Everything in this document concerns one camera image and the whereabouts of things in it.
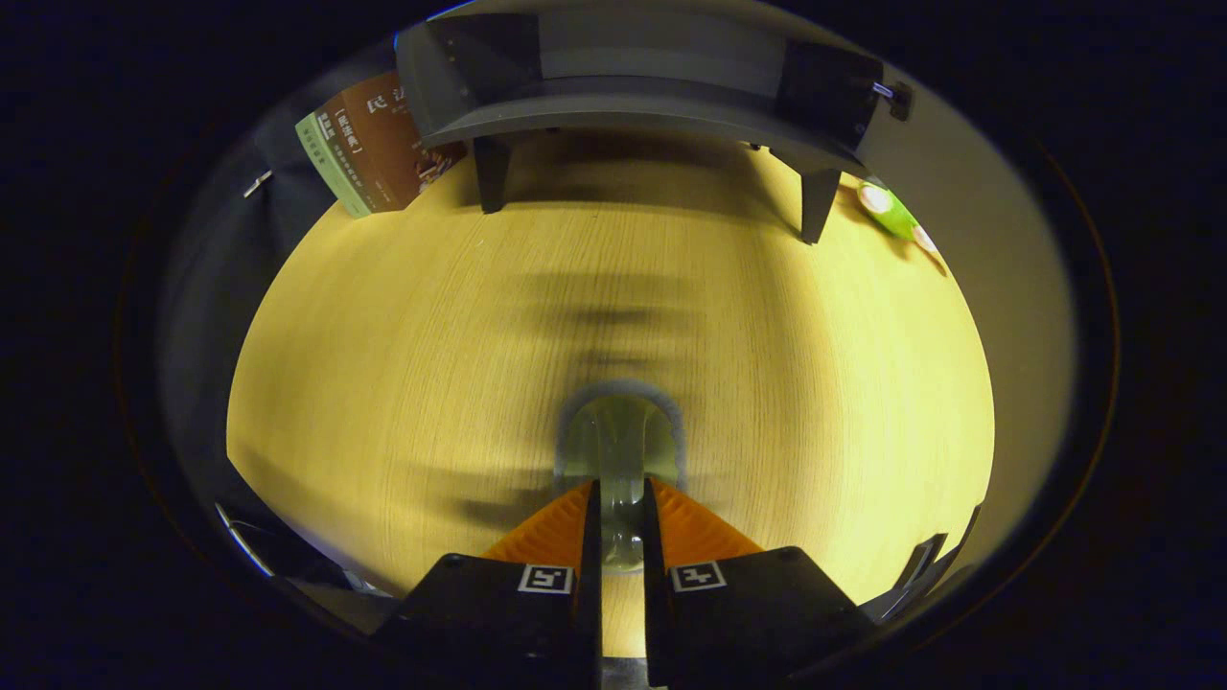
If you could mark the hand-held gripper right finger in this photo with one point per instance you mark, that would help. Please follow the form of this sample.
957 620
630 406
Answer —
748 623

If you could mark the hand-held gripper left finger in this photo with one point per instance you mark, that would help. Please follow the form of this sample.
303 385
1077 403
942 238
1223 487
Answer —
498 623

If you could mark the clear glass cup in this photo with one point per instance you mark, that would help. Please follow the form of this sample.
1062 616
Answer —
621 441

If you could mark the green toy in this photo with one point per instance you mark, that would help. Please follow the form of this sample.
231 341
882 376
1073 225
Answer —
891 213

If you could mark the black backdrop cloth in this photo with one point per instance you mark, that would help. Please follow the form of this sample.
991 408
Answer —
211 287

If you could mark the brown book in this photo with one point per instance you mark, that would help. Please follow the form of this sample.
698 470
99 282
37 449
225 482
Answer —
383 144

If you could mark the white clip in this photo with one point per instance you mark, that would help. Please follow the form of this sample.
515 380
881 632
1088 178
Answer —
257 182

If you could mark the dark grey cabinet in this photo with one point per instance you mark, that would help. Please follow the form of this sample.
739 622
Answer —
633 105

